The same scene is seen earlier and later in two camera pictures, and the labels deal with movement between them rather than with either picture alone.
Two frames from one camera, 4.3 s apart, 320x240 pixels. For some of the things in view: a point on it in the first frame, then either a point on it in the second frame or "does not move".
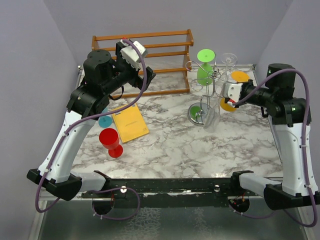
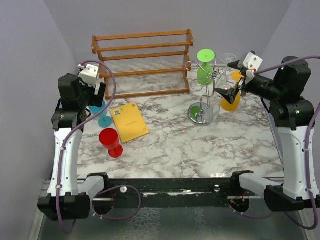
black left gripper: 137,80 -> 96,99
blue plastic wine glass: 105,121 does not move
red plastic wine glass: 109,139 does not move
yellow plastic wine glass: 237,76 does not move
